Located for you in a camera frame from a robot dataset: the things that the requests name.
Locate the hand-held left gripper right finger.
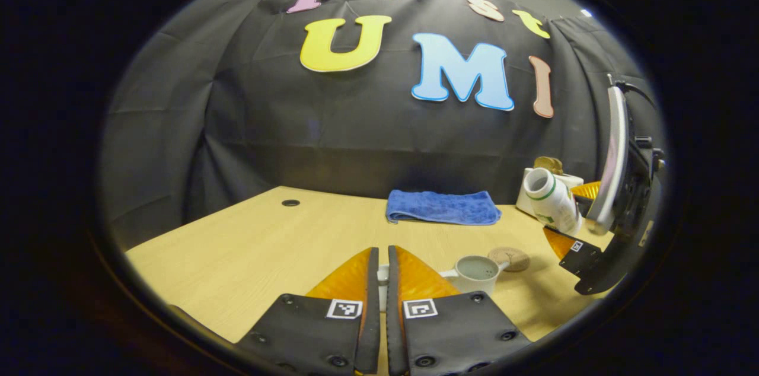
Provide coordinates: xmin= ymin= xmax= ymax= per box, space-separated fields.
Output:
xmin=387 ymin=246 xmax=532 ymax=376

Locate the blue folded towel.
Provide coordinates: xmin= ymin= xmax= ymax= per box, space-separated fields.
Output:
xmin=385 ymin=189 xmax=502 ymax=227

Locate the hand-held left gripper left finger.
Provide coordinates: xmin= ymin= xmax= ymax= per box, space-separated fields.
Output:
xmin=234 ymin=247 xmax=380 ymax=375

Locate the white green water bottle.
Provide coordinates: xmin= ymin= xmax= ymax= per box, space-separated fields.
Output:
xmin=524 ymin=167 xmax=585 ymax=237

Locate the white ceramic teacup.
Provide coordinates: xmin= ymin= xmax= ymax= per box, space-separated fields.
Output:
xmin=439 ymin=255 xmax=511 ymax=298

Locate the round brown coaster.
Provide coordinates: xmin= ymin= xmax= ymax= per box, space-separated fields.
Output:
xmin=487 ymin=247 xmax=531 ymax=273

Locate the white toaster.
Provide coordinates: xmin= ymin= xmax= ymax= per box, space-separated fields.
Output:
xmin=515 ymin=167 xmax=585 ymax=216

